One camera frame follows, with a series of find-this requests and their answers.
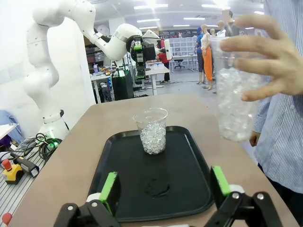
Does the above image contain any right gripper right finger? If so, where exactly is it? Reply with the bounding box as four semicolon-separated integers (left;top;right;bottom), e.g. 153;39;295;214
205;165;284;227

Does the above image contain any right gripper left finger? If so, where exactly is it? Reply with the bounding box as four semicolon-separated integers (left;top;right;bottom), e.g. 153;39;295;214
53;171;121;227

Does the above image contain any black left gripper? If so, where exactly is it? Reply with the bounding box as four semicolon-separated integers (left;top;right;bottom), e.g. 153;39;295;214
129;35;157;80

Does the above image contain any short clear iced cup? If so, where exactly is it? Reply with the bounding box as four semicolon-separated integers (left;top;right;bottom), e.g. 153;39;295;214
132;108;169;156

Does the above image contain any tall clear iced cup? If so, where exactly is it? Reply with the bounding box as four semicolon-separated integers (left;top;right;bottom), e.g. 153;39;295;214
209;35;263;142

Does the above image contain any person's right forearm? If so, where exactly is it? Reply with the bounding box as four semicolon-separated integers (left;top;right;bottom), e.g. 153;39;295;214
252;94;273;134

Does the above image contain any person's right hand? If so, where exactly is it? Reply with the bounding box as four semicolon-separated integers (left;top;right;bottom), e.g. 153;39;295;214
249;131;261;147

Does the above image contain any person's left hand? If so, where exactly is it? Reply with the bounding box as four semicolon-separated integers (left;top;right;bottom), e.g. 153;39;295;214
220;14;303;102

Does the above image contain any person in red shirt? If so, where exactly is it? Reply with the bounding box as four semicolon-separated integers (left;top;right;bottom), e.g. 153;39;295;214
157;39;171;85

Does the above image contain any black computer tower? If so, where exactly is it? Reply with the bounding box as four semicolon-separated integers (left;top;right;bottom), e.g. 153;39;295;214
111;69;134;101

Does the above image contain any black serving tray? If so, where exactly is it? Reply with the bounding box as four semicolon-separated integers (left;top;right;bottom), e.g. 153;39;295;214
88;126;215;223

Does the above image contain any white storage drawer shelf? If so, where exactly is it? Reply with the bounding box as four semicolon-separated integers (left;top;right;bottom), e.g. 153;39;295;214
169;36;199;57

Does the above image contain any mannequin in blue clothes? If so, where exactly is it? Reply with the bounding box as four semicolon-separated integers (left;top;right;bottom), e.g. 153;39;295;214
195;27;205;85

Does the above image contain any mannequin with orange trousers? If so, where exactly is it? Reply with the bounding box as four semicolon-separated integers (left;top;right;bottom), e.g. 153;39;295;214
200;25;214;90

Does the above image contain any person in striped shirt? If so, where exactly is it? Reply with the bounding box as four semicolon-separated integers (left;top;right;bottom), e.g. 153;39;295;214
252;0;303;227

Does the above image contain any yellow emergency stop box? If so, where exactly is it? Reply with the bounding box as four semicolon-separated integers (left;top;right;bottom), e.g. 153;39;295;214
1;158;24;185

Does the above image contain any blue cloth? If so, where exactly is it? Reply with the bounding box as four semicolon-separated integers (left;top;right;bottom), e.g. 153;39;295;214
0;110;24;145

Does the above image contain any bundle of black cables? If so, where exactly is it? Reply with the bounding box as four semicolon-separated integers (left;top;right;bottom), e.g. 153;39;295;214
23;132;62;164

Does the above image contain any black handheld enabling switch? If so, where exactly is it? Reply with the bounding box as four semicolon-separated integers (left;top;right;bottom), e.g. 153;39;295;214
10;152;40;177

